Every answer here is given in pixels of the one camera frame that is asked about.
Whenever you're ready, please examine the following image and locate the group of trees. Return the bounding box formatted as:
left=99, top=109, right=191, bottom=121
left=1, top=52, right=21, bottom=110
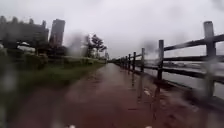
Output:
left=83, top=33, right=108, bottom=60

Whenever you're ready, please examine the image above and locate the red brick path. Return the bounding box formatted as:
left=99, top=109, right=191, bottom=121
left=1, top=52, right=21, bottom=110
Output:
left=6, top=62, right=224, bottom=128

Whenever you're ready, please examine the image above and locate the grass strip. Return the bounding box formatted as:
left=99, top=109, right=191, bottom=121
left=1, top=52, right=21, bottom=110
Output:
left=0, top=57, right=107, bottom=111

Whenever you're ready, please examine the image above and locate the tall tower building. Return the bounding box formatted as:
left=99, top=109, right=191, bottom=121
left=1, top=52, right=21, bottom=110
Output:
left=49, top=18, right=67, bottom=48

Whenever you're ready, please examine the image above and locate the low hedge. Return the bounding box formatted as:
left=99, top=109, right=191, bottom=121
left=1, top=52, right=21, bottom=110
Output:
left=0, top=47, right=107, bottom=68

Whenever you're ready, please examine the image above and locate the grey water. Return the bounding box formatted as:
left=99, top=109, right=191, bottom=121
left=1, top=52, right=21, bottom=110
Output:
left=134, top=59, right=224, bottom=100

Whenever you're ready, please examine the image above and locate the dark wooden rail fence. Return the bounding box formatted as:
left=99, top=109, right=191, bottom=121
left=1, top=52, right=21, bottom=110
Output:
left=111, top=20, right=224, bottom=102

